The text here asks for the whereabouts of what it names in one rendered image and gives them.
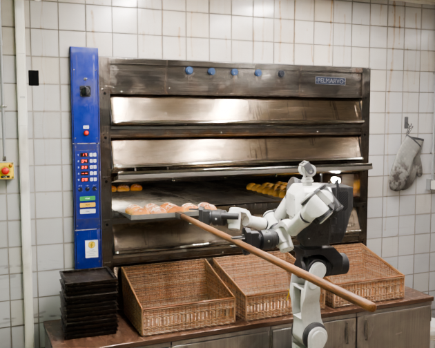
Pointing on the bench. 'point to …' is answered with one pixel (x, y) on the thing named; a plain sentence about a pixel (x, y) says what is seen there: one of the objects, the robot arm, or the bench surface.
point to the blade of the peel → (155, 215)
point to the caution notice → (91, 248)
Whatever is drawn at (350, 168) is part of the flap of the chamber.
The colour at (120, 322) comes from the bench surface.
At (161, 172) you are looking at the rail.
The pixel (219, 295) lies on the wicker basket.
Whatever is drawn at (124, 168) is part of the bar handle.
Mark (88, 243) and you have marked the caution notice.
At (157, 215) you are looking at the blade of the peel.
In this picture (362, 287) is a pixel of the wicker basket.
